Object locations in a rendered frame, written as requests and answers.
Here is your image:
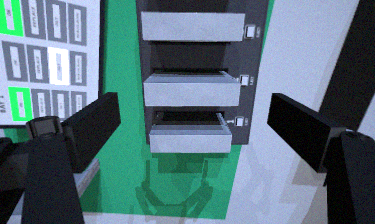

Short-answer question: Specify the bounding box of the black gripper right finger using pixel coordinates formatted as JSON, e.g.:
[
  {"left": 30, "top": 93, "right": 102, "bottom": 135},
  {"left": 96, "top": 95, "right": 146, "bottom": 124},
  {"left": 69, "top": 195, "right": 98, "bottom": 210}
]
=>
[{"left": 267, "top": 93, "right": 375, "bottom": 224}]

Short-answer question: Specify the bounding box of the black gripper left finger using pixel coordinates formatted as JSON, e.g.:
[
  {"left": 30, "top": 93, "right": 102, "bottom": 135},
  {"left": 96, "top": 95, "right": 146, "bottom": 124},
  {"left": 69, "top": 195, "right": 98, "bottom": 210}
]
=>
[{"left": 0, "top": 92, "right": 121, "bottom": 224}]

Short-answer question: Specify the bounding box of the green flat mat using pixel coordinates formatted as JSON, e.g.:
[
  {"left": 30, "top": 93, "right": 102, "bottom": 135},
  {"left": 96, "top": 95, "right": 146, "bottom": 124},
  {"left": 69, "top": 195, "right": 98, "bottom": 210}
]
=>
[{"left": 79, "top": 0, "right": 242, "bottom": 220}]

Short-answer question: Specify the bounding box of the status display screen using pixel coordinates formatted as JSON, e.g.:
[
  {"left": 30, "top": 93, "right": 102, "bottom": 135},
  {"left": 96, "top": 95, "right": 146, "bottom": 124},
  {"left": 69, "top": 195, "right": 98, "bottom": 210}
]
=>
[{"left": 0, "top": 0, "right": 105, "bottom": 129}]

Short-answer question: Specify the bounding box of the grey hard drive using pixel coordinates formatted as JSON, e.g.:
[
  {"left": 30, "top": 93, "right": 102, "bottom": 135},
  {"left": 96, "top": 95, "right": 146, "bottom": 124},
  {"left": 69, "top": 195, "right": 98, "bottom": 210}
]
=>
[
  {"left": 143, "top": 69, "right": 241, "bottom": 107},
  {"left": 7, "top": 158, "right": 100, "bottom": 224},
  {"left": 141, "top": 12, "right": 245, "bottom": 42},
  {"left": 149, "top": 112, "right": 232, "bottom": 153}
]

